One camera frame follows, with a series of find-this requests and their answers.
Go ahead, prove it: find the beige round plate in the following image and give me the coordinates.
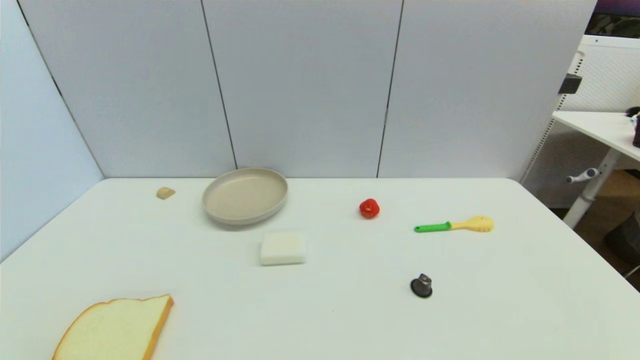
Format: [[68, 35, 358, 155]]
[[202, 167, 289, 226]]

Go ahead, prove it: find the white rectangular block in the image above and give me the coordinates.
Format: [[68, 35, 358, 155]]
[[259, 231, 307, 266]]

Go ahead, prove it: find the white bread slice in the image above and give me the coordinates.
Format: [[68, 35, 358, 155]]
[[52, 294, 175, 360]]

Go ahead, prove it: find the black partition clamp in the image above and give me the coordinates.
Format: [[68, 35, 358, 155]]
[[558, 73, 583, 95]]

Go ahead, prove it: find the white desk leg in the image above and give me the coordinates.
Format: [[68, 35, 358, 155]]
[[563, 149, 622, 230]]

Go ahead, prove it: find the white side desk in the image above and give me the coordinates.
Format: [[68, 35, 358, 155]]
[[552, 110, 640, 162]]

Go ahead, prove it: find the white pegboard panel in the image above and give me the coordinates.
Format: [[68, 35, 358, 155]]
[[520, 34, 640, 209]]

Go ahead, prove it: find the dark round bin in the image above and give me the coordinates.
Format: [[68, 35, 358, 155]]
[[604, 210, 640, 267]]

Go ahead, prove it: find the green handled yellow spatula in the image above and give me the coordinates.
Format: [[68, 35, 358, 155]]
[[413, 215, 495, 234]]

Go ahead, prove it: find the grey desk crank handle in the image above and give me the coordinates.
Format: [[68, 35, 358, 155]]
[[566, 168, 600, 184]]

